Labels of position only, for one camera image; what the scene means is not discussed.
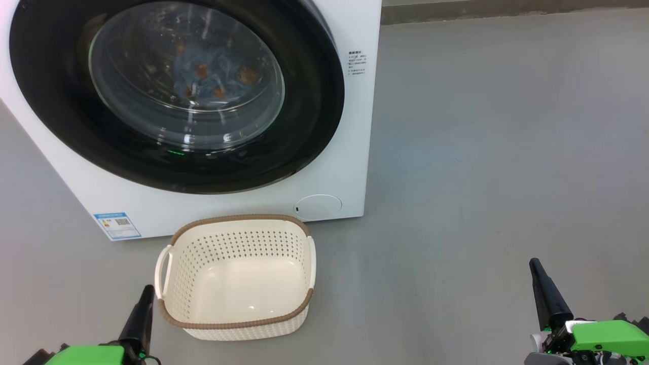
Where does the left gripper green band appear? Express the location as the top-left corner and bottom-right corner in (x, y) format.
(23, 285), (160, 365)

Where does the round filter cover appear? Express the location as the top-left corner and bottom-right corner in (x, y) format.
(294, 194), (343, 221)

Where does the white front-load washing machine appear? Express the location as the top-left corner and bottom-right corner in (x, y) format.
(0, 0), (382, 241)

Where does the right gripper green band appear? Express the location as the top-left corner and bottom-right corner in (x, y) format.
(525, 259), (649, 365)

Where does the washing machine drum with clothes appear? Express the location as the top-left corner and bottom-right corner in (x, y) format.
(91, 3), (284, 150)

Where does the grey washing machine door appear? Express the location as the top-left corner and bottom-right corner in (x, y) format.
(9, 0), (345, 195)

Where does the printed text label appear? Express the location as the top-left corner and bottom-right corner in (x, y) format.
(347, 50), (368, 77)

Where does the blue cartoon print garment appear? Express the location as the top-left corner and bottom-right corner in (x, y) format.
(170, 38), (264, 102)

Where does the blue energy label sticker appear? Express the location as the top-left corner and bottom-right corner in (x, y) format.
(93, 212), (142, 240)

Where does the cream perforated laundry basket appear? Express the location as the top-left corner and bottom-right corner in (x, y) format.
(155, 214), (317, 341)

